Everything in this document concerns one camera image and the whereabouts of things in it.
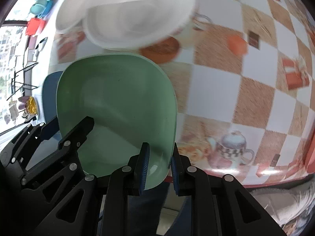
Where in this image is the black folding rack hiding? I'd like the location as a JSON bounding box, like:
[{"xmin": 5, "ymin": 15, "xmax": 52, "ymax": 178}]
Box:
[{"xmin": 6, "ymin": 62, "xmax": 38, "ymax": 101}]

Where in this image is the teal plastic basin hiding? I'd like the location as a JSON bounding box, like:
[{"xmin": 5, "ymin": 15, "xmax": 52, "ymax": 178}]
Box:
[{"xmin": 30, "ymin": 0, "xmax": 48, "ymax": 16}]

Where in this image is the green square plate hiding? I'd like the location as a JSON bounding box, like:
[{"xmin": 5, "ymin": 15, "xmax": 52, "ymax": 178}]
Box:
[{"xmin": 56, "ymin": 53, "xmax": 177, "ymax": 189}]

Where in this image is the gold foil bag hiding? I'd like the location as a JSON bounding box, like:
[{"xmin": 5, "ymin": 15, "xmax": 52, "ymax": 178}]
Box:
[{"xmin": 26, "ymin": 96, "xmax": 38, "ymax": 115}]

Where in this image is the blue plastic basin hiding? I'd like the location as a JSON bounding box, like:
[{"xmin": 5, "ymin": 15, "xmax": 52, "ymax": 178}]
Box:
[{"xmin": 38, "ymin": 0, "xmax": 53, "ymax": 18}]

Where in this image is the blue square plate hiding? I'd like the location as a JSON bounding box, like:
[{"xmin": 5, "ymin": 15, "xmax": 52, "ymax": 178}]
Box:
[{"xmin": 42, "ymin": 71, "xmax": 62, "ymax": 123}]

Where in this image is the white fabric cushion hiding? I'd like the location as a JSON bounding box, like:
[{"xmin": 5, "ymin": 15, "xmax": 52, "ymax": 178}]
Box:
[{"xmin": 250, "ymin": 179, "xmax": 314, "ymax": 226}]

